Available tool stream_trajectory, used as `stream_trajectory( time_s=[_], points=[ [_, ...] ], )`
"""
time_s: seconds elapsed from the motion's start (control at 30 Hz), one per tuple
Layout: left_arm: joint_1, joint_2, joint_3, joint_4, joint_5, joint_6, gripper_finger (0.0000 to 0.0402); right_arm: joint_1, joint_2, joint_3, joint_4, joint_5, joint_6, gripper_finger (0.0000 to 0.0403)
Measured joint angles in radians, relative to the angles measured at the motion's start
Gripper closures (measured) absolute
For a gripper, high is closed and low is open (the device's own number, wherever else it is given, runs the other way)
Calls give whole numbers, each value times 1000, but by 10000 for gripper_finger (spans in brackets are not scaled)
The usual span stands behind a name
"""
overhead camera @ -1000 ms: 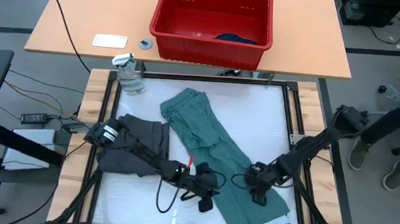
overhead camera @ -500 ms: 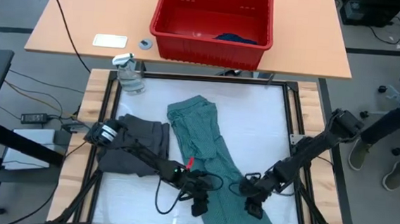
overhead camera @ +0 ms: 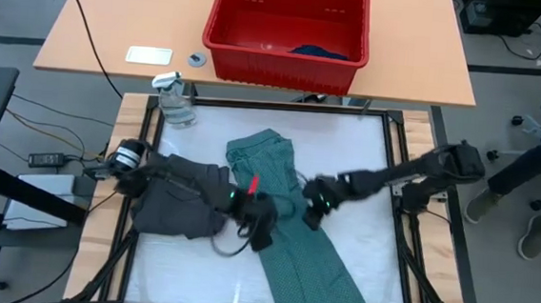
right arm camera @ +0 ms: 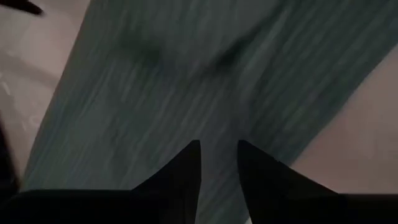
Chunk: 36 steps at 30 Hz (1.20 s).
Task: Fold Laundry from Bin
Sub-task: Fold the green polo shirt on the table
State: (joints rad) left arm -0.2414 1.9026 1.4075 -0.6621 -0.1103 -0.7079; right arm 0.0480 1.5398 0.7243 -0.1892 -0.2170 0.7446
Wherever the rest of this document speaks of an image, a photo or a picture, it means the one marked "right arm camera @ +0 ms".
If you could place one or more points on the green patterned shirt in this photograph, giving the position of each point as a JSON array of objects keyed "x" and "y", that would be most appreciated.
[{"x": 186, "y": 77}]

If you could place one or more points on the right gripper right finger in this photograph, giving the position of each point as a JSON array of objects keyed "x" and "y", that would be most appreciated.
[{"x": 270, "y": 196}]

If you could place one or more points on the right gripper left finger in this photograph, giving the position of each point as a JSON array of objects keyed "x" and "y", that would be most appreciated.
[{"x": 174, "y": 193}]

